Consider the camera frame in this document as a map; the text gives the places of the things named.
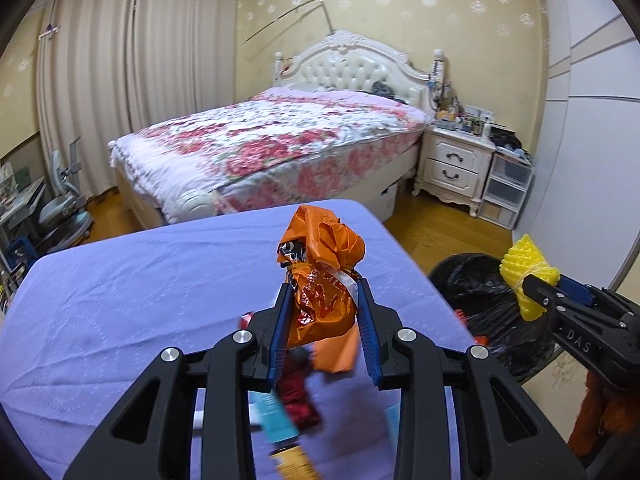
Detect orange paper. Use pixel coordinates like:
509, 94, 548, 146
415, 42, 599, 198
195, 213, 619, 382
311, 324, 360, 374

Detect grey desk chair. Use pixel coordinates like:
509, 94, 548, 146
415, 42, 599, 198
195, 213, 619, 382
37, 136, 94, 256

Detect yellow tube with black cap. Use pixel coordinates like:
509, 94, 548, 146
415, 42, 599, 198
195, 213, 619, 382
271, 443, 321, 480

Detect purple tablecloth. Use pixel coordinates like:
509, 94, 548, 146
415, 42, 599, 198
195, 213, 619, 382
1, 200, 473, 479

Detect white two-drawer nightstand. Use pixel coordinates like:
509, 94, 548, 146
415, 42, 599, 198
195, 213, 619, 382
412, 126, 496, 218

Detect beige curtains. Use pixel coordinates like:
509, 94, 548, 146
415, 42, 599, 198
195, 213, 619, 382
36, 0, 238, 196

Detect black lined trash bin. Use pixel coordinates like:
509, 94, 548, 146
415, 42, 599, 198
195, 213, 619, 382
430, 252, 556, 384

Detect clear plastic drawer unit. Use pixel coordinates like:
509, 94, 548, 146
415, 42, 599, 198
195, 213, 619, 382
478, 148, 535, 231

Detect orange snack bag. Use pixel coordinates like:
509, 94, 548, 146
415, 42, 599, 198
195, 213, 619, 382
277, 205, 366, 348

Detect black clothes pile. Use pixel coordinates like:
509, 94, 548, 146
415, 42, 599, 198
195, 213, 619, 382
489, 125, 529, 158

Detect teal toothpaste tube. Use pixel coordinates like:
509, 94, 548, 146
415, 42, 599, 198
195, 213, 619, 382
248, 391, 299, 444

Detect yellow foam fruit net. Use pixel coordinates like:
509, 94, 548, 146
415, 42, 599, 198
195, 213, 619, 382
499, 234, 561, 322

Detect clutter on nightstand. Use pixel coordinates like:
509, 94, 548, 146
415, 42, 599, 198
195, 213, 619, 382
427, 75, 495, 139

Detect white bed with floral cover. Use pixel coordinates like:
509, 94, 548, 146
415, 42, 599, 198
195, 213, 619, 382
108, 30, 435, 229

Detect red plastic wrapper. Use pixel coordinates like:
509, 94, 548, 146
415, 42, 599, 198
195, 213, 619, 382
276, 347, 321, 432

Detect white sliding wardrobe door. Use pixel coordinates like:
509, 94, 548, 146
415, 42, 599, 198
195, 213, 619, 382
515, 0, 639, 288

